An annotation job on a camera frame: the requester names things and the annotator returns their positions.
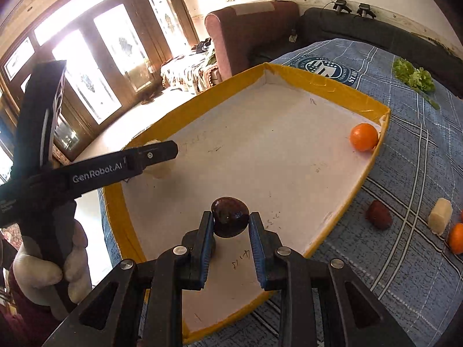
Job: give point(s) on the green lettuce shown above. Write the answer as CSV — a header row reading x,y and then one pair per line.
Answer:
x,y
416,77

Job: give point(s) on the patterned sofa cover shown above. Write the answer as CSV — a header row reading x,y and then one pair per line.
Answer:
x,y
188,72

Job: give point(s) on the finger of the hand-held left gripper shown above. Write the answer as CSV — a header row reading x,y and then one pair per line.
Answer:
x,y
152,156

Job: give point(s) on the round white sponge cake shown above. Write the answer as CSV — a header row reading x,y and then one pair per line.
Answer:
x,y
161,170

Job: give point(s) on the dark purple plum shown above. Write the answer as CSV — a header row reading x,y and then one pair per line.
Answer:
x,y
229,217

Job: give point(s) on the wooden glass-panel door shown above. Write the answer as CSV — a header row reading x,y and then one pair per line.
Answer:
x,y
90,25

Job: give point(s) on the pale cheese block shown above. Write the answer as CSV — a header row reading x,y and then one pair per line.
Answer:
x,y
440,215

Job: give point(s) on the blue plaid blanket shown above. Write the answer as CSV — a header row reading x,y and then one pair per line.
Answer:
x,y
398,188

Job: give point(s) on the maroon sofa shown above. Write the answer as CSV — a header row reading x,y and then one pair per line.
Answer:
x,y
246,32

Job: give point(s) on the orange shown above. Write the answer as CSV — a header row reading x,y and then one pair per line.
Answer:
x,y
363,137
456,238

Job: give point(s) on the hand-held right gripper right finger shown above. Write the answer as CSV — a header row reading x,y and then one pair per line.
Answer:
x,y
256,249

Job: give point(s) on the dark bundle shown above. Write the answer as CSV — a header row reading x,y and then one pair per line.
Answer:
x,y
202,46

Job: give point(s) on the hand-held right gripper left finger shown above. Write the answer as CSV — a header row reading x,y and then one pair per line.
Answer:
x,y
207,245

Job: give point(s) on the dark grey sofa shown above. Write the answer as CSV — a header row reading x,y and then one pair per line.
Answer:
x,y
361,29

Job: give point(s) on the yellow-rimmed white tray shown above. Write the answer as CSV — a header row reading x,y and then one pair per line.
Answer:
x,y
253,144

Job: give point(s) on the person's left hand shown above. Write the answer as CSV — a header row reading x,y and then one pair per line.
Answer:
x,y
34,274

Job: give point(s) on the gold framed glass cabinet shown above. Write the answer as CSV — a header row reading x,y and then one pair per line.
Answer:
x,y
67,137

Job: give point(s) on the red date fruit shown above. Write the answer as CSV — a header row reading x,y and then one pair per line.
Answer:
x,y
379,215

